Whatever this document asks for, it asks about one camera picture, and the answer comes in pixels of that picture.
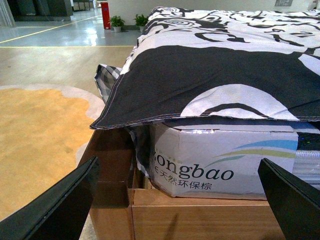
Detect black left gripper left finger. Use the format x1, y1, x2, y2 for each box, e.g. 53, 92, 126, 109
0, 156, 100, 240

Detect small potted plant left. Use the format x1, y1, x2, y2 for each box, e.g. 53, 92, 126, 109
109, 15, 125, 33

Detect small potted plant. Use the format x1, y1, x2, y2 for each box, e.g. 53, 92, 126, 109
134, 14, 148, 33
109, 15, 125, 33

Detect small potted plant right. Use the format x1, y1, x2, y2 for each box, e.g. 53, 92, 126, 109
134, 14, 148, 33

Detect red fire extinguisher cabinet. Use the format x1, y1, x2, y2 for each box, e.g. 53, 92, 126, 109
100, 1, 111, 30

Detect orange and white rug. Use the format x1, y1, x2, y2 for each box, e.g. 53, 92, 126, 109
0, 84, 104, 219

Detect wooden bed frame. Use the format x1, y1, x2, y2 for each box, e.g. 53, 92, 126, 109
81, 129, 284, 240

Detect black and white patterned blanket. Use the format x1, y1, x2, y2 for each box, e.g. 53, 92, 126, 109
91, 7, 320, 129

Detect white cardboard mattress box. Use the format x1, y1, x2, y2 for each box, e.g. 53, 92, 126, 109
148, 122, 298, 200

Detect checkered bed sheet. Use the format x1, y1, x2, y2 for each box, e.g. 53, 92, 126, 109
94, 64, 122, 104

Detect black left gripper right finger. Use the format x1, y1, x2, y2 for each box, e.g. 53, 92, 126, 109
258, 158, 320, 240

